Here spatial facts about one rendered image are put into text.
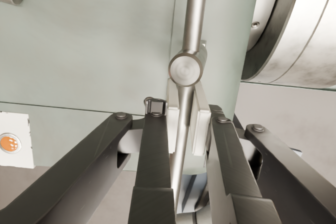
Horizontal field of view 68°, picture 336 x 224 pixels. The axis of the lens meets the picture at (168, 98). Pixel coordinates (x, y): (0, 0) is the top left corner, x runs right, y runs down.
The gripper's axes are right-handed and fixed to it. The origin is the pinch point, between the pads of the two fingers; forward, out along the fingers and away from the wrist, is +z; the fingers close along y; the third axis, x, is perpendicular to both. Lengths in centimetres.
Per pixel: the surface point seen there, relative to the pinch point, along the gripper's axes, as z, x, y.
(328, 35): 13.0, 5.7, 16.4
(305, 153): 136, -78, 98
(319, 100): 136, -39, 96
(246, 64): 23.5, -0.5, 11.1
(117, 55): 10.0, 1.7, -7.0
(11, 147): 9.6, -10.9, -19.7
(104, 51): 9.9, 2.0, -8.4
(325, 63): 15.2, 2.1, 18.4
